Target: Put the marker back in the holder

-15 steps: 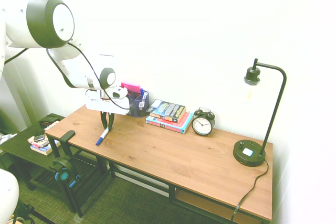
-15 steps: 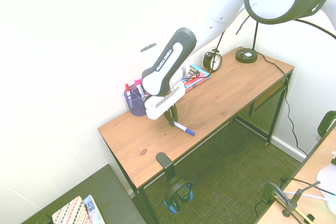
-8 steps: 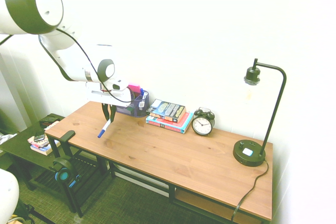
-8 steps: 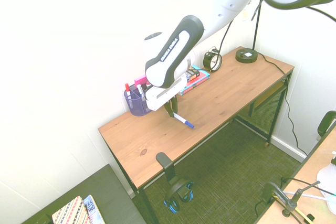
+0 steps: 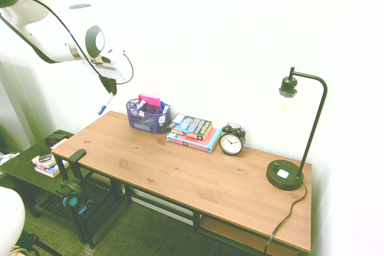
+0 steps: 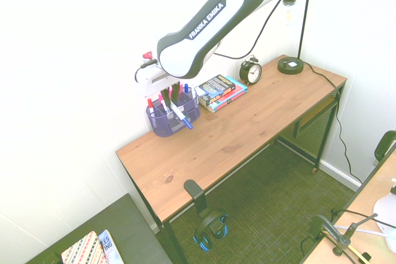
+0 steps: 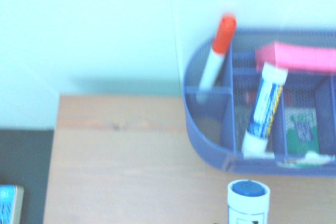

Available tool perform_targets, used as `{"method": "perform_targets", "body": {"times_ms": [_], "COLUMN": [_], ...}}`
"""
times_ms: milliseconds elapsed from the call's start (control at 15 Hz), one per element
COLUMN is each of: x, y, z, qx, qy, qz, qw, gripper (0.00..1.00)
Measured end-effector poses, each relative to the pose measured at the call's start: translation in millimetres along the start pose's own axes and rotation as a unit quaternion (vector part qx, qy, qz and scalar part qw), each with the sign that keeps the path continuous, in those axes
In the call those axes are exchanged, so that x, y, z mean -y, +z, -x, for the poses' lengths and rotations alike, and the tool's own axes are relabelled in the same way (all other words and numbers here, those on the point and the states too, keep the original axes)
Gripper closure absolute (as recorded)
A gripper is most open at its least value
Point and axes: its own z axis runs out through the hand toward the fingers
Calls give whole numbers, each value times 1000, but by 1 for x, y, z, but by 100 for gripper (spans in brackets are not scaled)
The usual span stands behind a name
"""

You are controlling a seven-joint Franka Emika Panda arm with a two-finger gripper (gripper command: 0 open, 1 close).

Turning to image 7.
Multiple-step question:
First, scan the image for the wooden desk with black frame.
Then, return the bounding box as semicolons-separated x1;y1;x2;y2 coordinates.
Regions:
43;94;336;224

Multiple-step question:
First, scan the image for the purple mesh desk organizer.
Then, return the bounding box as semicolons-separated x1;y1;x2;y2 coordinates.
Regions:
183;28;336;178

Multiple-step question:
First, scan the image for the pink sticky note pad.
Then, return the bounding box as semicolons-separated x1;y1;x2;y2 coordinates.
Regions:
255;41;336;74

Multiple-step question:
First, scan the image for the blue whiteboard marker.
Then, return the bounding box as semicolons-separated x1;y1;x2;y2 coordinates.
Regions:
227;179;271;224

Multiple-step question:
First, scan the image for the dark low side table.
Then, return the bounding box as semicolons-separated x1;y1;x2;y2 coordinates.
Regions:
0;129;55;224

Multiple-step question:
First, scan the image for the blue white glue stick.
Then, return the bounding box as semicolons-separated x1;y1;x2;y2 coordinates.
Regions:
241;62;289;157

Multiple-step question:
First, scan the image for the blue box on floor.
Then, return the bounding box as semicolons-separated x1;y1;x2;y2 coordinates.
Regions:
0;184;25;224

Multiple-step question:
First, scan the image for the orange capped white marker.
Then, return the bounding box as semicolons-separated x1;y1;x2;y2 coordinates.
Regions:
196;12;237;104

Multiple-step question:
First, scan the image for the green small box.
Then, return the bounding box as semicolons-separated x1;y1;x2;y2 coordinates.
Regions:
285;108;321;155

